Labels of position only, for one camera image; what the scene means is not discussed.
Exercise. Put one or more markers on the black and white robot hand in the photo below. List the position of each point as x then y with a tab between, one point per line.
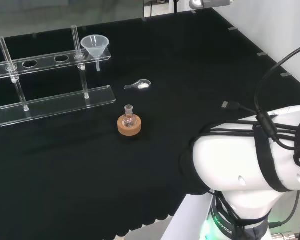
210	3

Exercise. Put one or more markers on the translucent plastic funnel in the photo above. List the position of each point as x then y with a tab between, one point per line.
95	46

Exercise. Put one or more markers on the clear glass weighing funnel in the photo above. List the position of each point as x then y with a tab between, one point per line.
142	85

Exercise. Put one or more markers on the clear acrylic funnel stand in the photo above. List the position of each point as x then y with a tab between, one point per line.
55	103

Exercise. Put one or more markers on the black tripod pole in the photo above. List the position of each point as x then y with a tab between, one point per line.
176	5

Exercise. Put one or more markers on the small round-bottom glass flask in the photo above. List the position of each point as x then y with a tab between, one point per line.
129	120

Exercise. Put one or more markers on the black bench cloth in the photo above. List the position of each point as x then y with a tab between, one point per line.
65	162

